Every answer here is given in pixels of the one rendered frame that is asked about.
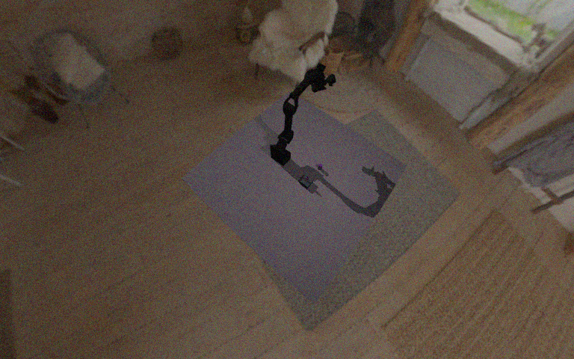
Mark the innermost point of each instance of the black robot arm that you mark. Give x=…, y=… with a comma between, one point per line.
x=312, y=76

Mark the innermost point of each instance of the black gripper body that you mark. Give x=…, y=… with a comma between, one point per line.
x=331, y=79

